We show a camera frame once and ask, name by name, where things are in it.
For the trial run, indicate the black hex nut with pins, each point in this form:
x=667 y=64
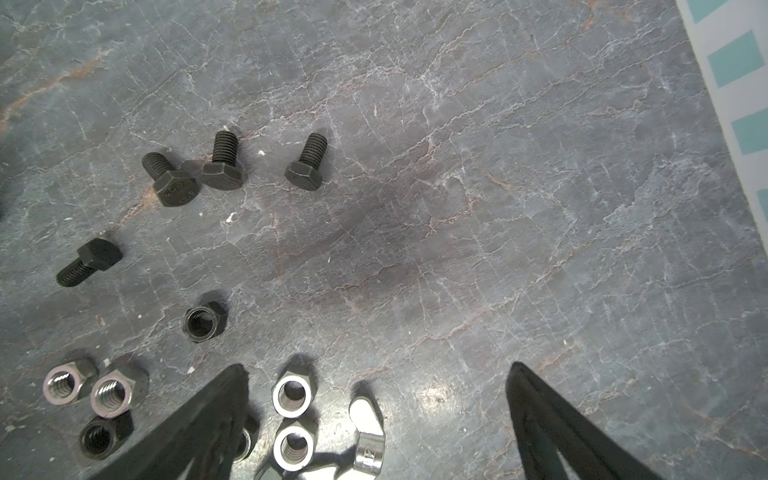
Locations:
x=248 y=438
x=101 y=437
x=204 y=322

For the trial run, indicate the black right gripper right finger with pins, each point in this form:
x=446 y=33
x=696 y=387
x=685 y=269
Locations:
x=549 y=430

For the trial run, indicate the silver wing nut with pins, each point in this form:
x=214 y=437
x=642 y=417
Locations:
x=371 y=438

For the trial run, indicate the silver hex nut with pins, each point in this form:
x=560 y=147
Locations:
x=293 y=393
x=70 y=382
x=119 y=391
x=294 y=445

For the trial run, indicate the black hex bolt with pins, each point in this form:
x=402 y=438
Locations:
x=173 y=187
x=95 y=255
x=223 y=172
x=304 y=172

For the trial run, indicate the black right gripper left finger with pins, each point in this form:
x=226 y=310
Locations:
x=198 y=441

